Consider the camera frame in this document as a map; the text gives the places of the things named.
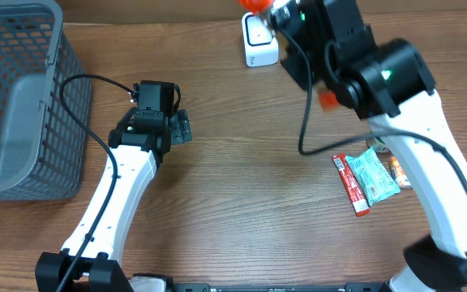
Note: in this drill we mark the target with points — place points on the white barcode scanner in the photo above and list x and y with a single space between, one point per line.
261 47

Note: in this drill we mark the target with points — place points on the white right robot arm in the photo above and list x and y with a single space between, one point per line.
391 88

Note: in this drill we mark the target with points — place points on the red snack stick packet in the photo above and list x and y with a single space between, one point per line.
355 194

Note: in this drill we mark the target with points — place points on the teal tissue packet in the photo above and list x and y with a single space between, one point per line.
376 183

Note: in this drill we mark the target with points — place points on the grey plastic mesh basket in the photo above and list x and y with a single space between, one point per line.
44 102

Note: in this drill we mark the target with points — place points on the green lidded jar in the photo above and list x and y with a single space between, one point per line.
377 144

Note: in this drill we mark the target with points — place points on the small orange snack packet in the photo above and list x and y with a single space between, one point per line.
398 174

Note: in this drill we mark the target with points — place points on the long orange noodle package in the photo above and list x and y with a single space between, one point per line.
327 99

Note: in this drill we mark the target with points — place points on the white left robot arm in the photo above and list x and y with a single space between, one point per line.
91 258

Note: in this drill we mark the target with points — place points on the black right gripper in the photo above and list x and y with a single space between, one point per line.
292 57

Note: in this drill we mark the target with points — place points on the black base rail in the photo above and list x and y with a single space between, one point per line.
348 287

